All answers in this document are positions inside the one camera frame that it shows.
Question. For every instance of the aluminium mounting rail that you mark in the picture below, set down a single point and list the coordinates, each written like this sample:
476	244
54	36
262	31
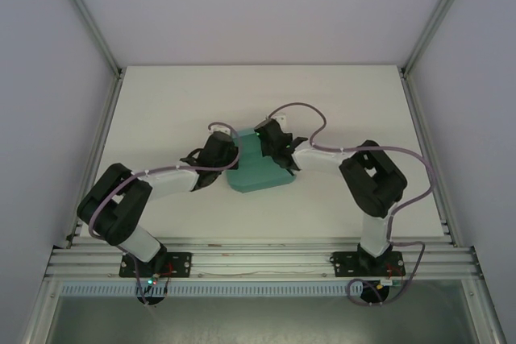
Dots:
262	263

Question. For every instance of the aluminium frame post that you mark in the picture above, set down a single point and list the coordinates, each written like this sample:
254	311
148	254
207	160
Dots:
86	13
439	13

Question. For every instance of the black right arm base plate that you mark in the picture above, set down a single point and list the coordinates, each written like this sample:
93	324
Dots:
342	263

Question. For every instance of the small LED circuit board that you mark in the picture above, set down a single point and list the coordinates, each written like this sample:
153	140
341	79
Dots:
392	282
153	279

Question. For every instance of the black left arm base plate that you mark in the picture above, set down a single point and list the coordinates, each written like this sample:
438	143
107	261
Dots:
179	264

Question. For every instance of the aluminium table side rail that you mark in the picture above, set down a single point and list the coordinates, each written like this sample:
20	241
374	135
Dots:
102	138
423	130

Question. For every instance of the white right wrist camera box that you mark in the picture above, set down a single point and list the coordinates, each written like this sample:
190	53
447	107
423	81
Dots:
280	117

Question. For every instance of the grey metal panel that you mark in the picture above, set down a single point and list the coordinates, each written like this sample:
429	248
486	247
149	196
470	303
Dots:
262	320

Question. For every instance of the teal paper box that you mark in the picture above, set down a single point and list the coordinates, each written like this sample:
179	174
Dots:
258	179

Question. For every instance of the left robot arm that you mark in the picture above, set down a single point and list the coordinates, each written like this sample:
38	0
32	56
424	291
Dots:
169	183

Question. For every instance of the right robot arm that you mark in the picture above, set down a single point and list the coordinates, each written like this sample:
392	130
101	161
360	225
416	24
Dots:
322	160

